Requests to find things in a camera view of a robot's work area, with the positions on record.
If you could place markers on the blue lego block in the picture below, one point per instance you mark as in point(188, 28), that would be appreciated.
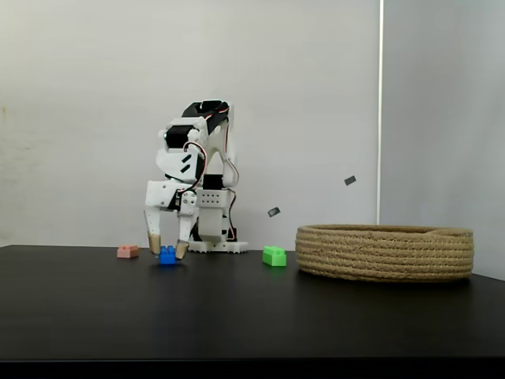
point(167, 257)

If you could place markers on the pink lego block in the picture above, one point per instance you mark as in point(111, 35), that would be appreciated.
point(126, 252)

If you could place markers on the green lego block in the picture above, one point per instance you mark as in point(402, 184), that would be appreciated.
point(274, 256)

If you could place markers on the grey tape piece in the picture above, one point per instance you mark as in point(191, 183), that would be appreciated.
point(350, 180)
point(274, 211)

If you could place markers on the white vertical wall strip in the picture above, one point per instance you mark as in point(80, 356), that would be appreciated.
point(380, 118)

